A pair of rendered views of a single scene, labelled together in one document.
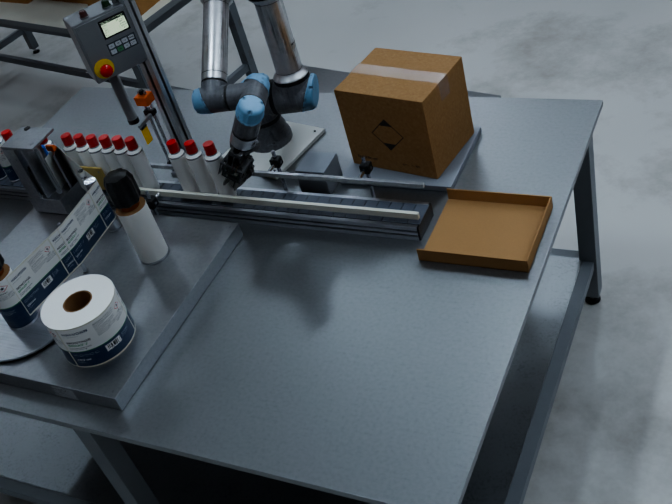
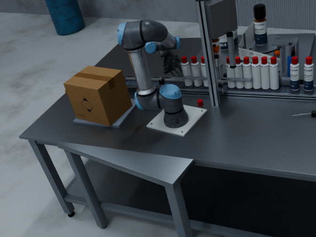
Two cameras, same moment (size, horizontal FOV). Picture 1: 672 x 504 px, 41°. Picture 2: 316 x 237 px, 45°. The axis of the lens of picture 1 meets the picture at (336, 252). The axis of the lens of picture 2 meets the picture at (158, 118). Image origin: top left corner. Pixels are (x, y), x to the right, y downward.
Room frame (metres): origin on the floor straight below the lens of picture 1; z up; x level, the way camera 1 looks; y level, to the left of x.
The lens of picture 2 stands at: (4.46, -0.12, 2.13)
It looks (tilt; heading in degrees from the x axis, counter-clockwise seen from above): 33 degrees down; 177
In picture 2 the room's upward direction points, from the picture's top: 14 degrees counter-clockwise
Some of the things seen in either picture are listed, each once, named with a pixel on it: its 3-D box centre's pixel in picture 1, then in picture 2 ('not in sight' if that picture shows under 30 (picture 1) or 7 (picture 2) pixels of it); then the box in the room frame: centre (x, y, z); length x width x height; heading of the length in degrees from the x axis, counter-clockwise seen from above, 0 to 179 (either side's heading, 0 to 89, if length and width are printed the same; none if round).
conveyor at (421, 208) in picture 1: (184, 197); (215, 88); (2.38, 0.41, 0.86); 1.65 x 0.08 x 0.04; 55
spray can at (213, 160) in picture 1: (218, 170); (186, 71); (2.28, 0.26, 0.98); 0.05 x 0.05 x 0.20
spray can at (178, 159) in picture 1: (182, 168); (205, 71); (2.35, 0.37, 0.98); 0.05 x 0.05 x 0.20
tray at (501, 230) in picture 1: (485, 228); not in sight; (1.81, -0.40, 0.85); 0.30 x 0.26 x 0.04; 55
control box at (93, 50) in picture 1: (106, 39); (218, 15); (2.52, 0.45, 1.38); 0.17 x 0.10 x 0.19; 110
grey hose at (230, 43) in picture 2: (121, 94); (231, 50); (2.56, 0.49, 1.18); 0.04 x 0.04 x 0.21
